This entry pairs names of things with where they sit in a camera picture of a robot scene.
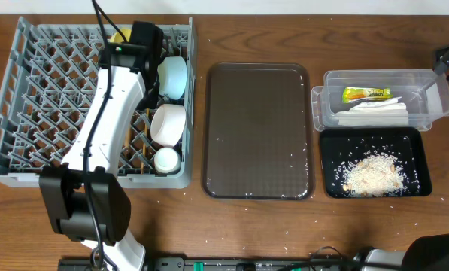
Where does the yellow round plate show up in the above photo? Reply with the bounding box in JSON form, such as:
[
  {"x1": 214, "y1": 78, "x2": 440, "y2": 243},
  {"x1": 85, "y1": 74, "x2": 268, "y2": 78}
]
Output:
[{"x1": 109, "y1": 28, "x2": 132, "y2": 43}]

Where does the light blue bowl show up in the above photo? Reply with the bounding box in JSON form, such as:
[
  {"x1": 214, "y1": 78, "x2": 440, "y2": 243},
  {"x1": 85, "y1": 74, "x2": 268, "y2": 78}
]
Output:
[{"x1": 157, "y1": 56, "x2": 187, "y2": 100}]

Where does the wooden chopstick long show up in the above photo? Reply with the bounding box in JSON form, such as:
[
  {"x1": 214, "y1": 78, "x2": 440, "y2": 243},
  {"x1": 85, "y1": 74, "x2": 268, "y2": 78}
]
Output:
[{"x1": 141, "y1": 108, "x2": 150, "y2": 174}]

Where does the white pink shallow bowl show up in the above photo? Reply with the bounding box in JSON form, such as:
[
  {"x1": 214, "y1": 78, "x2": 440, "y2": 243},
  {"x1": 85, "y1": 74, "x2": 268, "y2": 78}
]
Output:
[{"x1": 150, "y1": 104, "x2": 186, "y2": 147}]

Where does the wooden chopstick short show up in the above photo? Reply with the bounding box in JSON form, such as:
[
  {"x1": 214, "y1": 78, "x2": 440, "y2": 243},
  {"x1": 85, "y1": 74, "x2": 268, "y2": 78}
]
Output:
[{"x1": 123, "y1": 129, "x2": 132, "y2": 158}]

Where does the white paper cup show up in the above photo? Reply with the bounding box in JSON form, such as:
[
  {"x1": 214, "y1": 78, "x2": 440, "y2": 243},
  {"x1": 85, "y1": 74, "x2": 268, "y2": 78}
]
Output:
[{"x1": 154, "y1": 148, "x2": 181, "y2": 174}]

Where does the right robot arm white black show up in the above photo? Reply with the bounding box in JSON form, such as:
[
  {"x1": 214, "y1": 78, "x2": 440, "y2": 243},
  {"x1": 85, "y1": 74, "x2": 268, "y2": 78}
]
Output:
[{"x1": 341, "y1": 47, "x2": 449, "y2": 270}]

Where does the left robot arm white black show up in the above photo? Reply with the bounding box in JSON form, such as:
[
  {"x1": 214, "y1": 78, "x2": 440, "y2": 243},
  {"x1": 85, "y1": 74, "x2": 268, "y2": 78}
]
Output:
[{"x1": 38, "y1": 21, "x2": 163, "y2": 270}]

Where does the clear plastic waste bin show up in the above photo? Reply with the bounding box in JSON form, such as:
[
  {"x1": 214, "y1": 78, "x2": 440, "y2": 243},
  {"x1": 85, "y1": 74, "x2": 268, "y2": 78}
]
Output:
[{"x1": 311, "y1": 69, "x2": 449, "y2": 132}]

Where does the black waste tray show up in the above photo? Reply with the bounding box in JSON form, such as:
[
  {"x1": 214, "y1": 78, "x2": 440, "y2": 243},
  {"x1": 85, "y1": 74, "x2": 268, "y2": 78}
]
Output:
[{"x1": 320, "y1": 127, "x2": 432, "y2": 199}]

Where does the white crumpled napkin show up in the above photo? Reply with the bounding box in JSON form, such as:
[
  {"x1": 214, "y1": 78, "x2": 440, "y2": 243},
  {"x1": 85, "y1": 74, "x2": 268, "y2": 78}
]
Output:
[{"x1": 334, "y1": 97, "x2": 409, "y2": 127}]

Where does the grey plastic dish rack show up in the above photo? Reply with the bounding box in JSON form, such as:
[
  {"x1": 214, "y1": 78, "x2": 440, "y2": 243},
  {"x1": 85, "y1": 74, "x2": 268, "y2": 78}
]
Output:
[{"x1": 0, "y1": 18, "x2": 197, "y2": 189}]

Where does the yellow green snack wrapper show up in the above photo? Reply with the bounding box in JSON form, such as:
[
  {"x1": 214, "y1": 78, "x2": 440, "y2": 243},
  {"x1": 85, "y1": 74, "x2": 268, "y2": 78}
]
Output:
[{"x1": 342, "y1": 87, "x2": 393, "y2": 103}]

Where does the spilled rice pile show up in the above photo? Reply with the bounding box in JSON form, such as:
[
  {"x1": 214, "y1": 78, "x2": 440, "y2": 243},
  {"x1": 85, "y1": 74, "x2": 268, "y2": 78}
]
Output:
[{"x1": 331, "y1": 146, "x2": 422, "y2": 198}]

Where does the dark brown serving tray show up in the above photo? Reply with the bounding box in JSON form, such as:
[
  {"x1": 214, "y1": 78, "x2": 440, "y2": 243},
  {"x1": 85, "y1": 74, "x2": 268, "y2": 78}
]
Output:
[{"x1": 202, "y1": 62, "x2": 315, "y2": 200}]

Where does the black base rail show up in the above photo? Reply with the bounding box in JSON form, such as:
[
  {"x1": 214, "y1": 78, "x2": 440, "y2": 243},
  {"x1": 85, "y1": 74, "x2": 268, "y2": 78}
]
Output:
[{"x1": 56, "y1": 257, "x2": 353, "y2": 271}]

